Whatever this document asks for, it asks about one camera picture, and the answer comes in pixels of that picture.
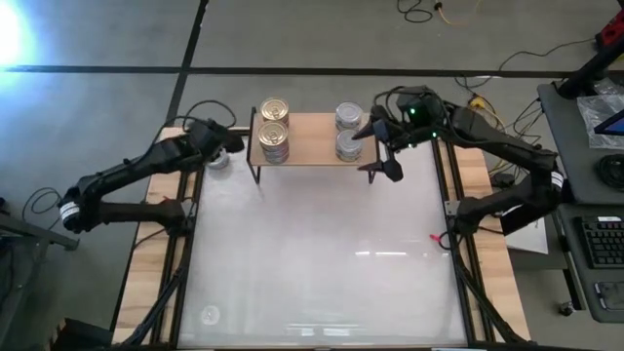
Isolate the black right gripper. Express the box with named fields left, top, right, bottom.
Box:
left=351, top=116, right=443, bottom=184

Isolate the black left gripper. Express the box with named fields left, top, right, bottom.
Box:
left=187, top=130, right=245, bottom=160

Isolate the grey metal mounting plate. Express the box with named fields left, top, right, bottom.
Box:
left=443, top=198, right=504, bottom=216

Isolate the yellow power plug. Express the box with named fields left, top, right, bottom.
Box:
left=467, top=95, right=508, bottom=137

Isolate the white paper sheet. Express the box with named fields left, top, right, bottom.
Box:
left=504, top=204, right=550, bottom=255

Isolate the clear plastic bag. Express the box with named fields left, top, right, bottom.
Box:
left=576, top=92, right=624, bottom=150

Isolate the black stand pole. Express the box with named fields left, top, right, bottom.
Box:
left=555, top=36, right=624, bottom=98

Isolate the grey metal stand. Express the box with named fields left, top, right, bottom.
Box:
left=0, top=197, right=80, bottom=351

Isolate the blue tablet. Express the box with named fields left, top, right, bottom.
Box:
left=593, top=107, right=624, bottom=137

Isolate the black keyboard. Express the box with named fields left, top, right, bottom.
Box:
left=573, top=214, right=624, bottom=269

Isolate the grey keyboard desk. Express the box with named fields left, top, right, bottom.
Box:
left=555, top=202, right=624, bottom=324

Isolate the black box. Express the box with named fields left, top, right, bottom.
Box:
left=51, top=316, right=113, bottom=351

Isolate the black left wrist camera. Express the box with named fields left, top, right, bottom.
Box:
left=192, top=119, right=228, bottom=142

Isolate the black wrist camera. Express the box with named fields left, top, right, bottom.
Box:
left=192, top=119, right=228, bottom=142
left=395, top=86, right=430, bottom=118

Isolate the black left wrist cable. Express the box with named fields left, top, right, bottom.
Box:
left=154, top=99, right=239, bottom=147

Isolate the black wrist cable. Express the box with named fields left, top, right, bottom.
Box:
left=372, top=86, right=409, bottom=111
left=154, top=99, right=239, bottom=147

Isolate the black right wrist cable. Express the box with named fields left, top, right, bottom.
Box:
left=372, top=86, right=409, bottom=111

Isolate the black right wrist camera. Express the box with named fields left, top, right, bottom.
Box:
left=395, top=86, right=430, bottom=118

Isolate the short black cable loop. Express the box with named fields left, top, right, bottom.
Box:
left=436, top=228, right=462, bottom=253

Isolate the black cable bundle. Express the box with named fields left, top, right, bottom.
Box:
left=487, top=97, right=543, bottom=147

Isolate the yellow floor cable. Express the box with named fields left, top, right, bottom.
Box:
left=435, top=0, right=482, bottom=26

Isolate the long black floor cable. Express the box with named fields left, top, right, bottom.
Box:
left=452, top=37, right=597, bottom=92

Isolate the black coiled cable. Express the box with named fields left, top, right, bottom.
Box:
left=595, top=153, right=624, bottom=192

